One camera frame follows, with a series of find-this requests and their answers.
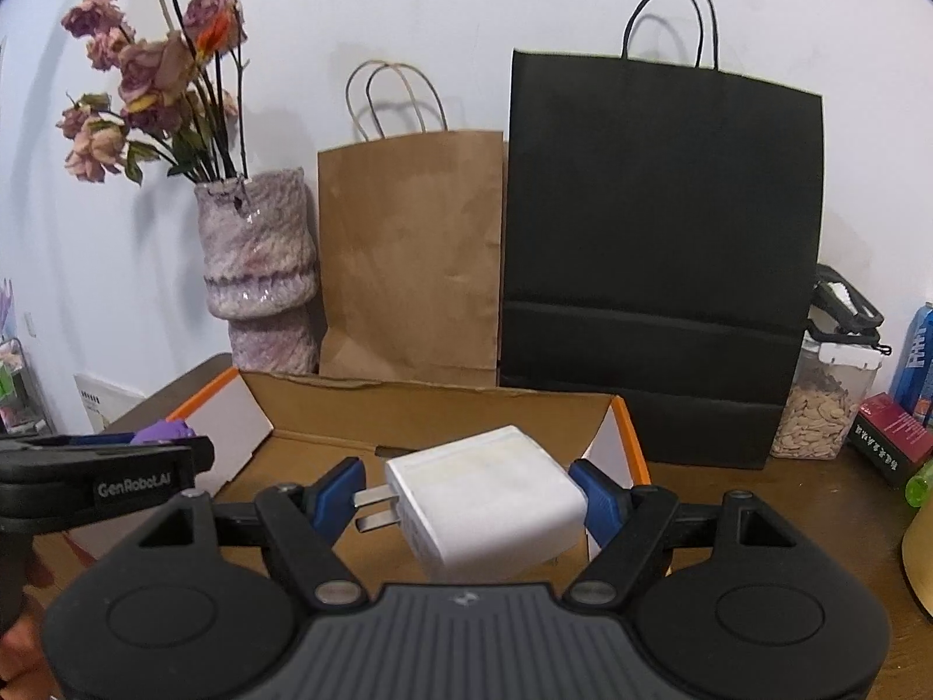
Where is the orange cardboard box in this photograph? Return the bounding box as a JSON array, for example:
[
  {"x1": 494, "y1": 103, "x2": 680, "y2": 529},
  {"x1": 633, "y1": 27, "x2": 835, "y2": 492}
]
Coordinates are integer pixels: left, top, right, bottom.
[{"x1": 62, "y1": 366, "x2": 652, "y2": 588}]

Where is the clear container with seeds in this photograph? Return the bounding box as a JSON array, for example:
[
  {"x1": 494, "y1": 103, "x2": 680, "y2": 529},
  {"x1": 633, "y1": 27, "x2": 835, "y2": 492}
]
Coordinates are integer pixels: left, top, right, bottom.
[{"x1": 771, "y1": 262, "x2": 886, "y2": 462}]

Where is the white booklet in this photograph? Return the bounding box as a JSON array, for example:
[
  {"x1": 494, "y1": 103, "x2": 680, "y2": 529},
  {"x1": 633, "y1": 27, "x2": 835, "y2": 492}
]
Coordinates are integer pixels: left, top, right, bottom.
[{"x1": 73, "y1": 372, "x2": 150, "y2": 433}]

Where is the black wire rack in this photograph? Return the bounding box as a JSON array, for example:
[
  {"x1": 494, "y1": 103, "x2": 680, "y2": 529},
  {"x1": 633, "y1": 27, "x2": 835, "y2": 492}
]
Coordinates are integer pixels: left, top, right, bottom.
[{"x1": 0, "y1": 277, "x2": 52, "y2": 435}]

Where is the dried rose bouquet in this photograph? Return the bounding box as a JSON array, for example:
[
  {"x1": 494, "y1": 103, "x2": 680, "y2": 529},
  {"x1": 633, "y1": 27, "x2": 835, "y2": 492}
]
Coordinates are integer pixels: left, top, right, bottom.
[{"x1": 57, "y1": 0, "x2": 249, "y2": 187}]

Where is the black paper bag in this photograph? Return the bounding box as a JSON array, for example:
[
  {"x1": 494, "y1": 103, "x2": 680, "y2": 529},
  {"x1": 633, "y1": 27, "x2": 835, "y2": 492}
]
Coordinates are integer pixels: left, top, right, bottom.
[{"x1": 499, "y1": 0, "x2": 826, "y2": 471}]

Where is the green round object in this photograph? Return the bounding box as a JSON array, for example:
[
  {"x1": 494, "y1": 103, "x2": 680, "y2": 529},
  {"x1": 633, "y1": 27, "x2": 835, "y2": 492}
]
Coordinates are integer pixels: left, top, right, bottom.
[{"x1": 904, "y1": 459, "x2": 933, "y2": 508}]

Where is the white plug charger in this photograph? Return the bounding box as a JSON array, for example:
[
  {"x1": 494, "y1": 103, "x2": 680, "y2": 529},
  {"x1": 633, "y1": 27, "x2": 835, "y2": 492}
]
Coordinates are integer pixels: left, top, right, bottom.
[{"x1": 353, "y1": 444, "x2": 590, "y2": 585}]

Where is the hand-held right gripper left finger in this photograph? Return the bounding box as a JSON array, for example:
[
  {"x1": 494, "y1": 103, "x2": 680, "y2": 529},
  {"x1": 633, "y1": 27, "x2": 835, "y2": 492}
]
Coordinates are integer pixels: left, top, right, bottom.
[{"x1": 135, "y1": 458, "x2": 366, "y2": 610}]

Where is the person's left hand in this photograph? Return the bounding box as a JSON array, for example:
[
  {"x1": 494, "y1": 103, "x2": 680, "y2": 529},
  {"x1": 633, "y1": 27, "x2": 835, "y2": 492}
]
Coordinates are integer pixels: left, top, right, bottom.
[{"x1": 0, "y1": 608, "x2": 59, "y2": 685}]

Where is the purple plastic cap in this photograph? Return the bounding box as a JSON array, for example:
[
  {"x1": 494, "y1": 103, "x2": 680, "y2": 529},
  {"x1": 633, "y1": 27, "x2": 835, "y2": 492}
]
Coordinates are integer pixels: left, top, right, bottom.
[{"x1": 129, "y1": 419, "x2": 199, "y2": 447}]

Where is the dark red box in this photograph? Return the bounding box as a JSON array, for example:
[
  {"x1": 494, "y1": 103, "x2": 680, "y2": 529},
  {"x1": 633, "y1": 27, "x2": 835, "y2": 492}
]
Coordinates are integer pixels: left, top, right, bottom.
[{"x1": 847, "y1": 392, "x2": 933, "y2": 489}]

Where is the purple white knitted vase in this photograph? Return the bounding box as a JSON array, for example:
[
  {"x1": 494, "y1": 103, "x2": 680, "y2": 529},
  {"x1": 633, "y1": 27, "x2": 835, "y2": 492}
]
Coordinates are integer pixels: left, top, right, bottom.
[{"x1": 193, "y1": 167, "x2": 322, "y2": 373}]

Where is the blue can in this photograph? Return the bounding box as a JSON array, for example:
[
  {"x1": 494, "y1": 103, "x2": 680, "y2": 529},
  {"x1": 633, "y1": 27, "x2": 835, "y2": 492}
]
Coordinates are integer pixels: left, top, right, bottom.
[{"x1": 889, "y1": 302, "x2": 933, "y2": 428}]

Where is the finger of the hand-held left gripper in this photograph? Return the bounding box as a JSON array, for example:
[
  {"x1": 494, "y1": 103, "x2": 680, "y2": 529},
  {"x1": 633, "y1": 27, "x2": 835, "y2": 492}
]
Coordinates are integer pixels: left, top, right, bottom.
[
  {"x1": 0, "y1": 433, "x2": 139, "y2": 459},
  {"x1": 0, "y1": 436, "x2": 217, "y2": 535}
]

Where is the brown paper bag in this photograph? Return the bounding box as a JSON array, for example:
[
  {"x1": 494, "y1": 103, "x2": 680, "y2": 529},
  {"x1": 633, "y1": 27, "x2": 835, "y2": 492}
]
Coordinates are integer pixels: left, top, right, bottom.
[{"x1": 317, "y1": 59, "x2": 507, "y2": 386}]

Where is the pale yellow kettle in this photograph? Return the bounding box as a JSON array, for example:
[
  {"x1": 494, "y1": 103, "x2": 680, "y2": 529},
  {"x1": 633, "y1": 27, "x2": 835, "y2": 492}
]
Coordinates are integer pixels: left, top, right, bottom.
[{"x1": 900, "y1": 499, "x2": 933, "y2": 614}]

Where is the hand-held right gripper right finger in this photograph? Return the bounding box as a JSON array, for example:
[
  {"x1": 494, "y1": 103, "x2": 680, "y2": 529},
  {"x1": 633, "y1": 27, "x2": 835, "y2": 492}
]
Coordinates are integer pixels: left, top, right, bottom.
[{"x1": 564, "y1": 458, "x2": 799, "y2": 610}]

